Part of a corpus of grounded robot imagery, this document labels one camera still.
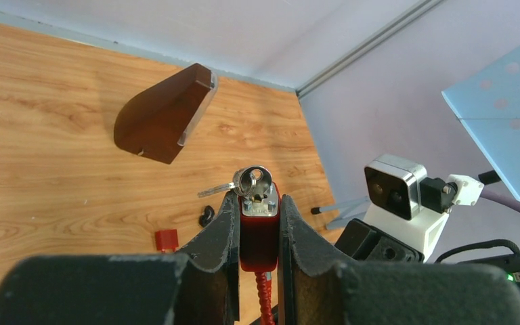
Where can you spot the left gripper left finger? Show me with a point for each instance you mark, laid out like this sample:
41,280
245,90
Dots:
198,284

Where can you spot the red cable lock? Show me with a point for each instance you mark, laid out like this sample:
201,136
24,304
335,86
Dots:
259,207

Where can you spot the brown wooden metronome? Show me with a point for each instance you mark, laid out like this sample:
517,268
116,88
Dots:
157,122

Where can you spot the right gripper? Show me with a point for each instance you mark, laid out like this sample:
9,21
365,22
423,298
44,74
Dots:
364,242

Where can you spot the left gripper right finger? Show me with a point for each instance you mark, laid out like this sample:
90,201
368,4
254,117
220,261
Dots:
318,284

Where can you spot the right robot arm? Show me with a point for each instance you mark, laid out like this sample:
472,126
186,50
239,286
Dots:
509,263

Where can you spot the blue perforated metal stand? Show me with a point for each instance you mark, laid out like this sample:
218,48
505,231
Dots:
447,101

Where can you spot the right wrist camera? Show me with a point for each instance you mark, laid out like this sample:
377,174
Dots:
412,207

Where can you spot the orange black padlock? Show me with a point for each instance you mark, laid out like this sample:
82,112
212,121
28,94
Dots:
166,240

